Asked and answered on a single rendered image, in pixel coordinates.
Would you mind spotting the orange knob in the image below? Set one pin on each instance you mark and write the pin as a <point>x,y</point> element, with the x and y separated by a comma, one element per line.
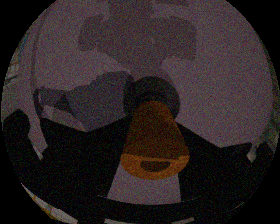
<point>154,147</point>

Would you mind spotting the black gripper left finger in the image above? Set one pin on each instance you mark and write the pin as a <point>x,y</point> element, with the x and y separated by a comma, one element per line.
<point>99,150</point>

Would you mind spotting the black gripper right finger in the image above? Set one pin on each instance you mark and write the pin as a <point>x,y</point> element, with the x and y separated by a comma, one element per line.
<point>205,162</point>

